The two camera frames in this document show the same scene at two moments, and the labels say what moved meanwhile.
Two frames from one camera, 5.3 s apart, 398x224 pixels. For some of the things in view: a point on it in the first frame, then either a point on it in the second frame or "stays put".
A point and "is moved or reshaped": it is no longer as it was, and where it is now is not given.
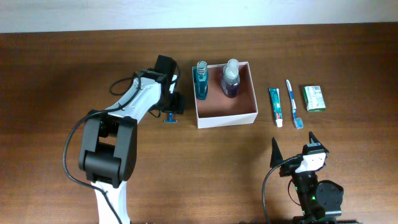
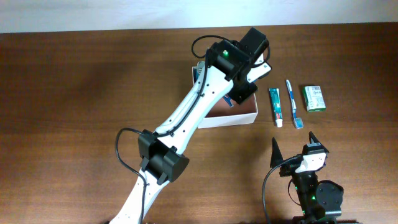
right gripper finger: x=313 y=139 stays put
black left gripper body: x=173 y=102 to x=242 y=89
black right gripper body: x=289 y=169 stays put
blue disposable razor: x=170 y=119 is moved or reshaped
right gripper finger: x=276 y=157 stays put
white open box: x=217 y=110 stays put
